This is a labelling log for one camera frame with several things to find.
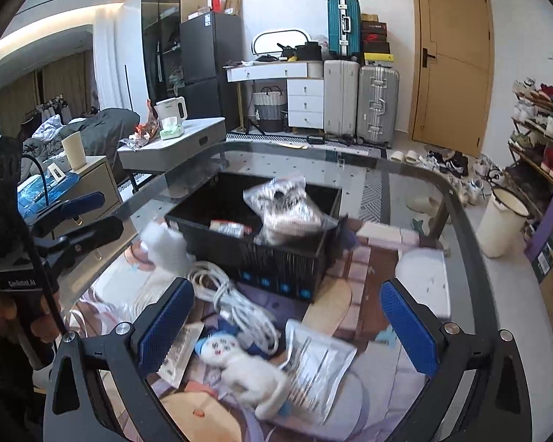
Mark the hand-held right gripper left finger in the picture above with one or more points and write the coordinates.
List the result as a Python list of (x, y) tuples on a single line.
[(166, 327)]

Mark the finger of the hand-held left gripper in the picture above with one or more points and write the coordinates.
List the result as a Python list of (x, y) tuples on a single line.
[(85, 202), (96, 235)]

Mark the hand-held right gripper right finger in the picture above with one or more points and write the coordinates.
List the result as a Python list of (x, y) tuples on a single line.
[(408, 327)]

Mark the small white printed packet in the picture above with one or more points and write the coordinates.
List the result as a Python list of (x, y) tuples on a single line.
[(179, 354)]

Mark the white foam piece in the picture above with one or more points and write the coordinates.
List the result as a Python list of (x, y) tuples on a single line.
[(166, 246)]

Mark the white printed plastic packet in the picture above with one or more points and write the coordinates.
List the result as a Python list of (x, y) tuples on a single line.
[(322, 368)]

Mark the white plush toy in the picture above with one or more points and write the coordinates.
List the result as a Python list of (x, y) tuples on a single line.
[(249, 377)]

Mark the black cardboard box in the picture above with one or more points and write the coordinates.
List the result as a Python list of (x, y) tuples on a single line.
[(276, 262)]

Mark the wooden nightstand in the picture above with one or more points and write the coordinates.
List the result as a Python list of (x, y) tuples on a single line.
[(99, 179)]

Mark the small white box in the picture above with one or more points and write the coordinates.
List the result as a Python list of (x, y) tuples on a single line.
[(55, 172)]

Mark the beige paper cup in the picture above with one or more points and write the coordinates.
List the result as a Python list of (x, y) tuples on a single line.
[(76, 152)]

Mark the blue plastic packet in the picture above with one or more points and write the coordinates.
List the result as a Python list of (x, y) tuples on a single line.
[(32, 195)]

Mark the printed cartoon table mat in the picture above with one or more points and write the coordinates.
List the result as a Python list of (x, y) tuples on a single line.
[(359, 285)]

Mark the striped clothing pile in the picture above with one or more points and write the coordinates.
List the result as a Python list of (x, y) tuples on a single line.
[(50, 129)]

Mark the dark grey duvet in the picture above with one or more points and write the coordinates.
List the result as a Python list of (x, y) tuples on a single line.
[(110, 124)]

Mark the red and silver snack bag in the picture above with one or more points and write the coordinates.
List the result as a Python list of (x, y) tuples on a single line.
[(140, 136)]

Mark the clothes rack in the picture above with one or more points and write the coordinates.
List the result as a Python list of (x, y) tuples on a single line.
[(46, 106)]

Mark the green tissue box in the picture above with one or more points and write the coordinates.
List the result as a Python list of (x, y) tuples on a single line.
[(171, 131)]

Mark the grey side table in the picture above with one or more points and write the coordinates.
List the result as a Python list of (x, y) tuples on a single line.
[(184, 142)]

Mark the person's dark clothing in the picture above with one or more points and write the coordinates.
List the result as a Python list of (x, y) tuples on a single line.
[(4, 400)]

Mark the white electric kettle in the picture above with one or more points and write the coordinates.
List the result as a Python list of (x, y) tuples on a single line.
[(170, 110)]

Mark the brown curtain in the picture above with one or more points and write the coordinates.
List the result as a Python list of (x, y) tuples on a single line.
[(60, 78)]

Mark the white bin with black rim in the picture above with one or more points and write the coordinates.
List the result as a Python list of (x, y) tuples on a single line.
[(502, 230)]

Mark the white curtain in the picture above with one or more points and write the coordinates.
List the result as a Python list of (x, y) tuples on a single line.
[(110, 55)]

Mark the clear plastic bag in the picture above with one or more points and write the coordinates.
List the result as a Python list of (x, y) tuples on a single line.
[(290, 216)]

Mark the pile of shoes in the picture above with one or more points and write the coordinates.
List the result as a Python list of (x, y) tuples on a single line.
[(451, 163)]

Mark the purple board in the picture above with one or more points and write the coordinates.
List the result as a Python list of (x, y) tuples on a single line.
[(550, 221)]

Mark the black glass cabinet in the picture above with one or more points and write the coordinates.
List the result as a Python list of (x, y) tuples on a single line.
[(159, 32)]

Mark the black refrigerator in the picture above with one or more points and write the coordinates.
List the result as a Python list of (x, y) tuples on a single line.
[(209, 55)]

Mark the black and white rug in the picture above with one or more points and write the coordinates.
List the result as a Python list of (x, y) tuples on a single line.
[(276, 140)]

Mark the white wicker basket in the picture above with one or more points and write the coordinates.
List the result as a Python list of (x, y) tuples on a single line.
[(268, 106)]

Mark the wooden shoe rack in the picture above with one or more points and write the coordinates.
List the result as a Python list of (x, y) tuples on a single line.
[(539, 147)]

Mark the silver suitcase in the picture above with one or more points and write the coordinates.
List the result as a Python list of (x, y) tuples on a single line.
[(378, 101)]

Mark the white suitcase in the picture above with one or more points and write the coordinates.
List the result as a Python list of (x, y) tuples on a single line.
[(341, 96)]

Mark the white vanity desk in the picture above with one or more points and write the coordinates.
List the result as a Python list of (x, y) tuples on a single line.
[(304, 96)]

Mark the brown cardboard carton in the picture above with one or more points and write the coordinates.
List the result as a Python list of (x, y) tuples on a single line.
[(232, 0)]

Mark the oval mirror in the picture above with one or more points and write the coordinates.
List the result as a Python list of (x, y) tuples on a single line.
[(276, 39)]

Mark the stack of shoe boxes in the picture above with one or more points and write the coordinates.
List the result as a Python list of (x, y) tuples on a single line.
[(375, 37)]

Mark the wooden door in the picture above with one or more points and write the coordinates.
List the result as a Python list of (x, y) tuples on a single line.
[(456, 32)]

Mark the teal suitcase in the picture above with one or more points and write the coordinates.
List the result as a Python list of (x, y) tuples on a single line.
[(343, 23)]

